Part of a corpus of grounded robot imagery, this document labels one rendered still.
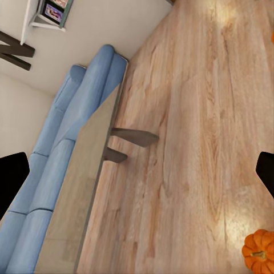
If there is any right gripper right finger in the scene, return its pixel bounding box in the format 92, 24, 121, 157
256, 151, 274, 198

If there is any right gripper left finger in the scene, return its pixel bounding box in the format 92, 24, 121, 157
0, 152, 30, 220

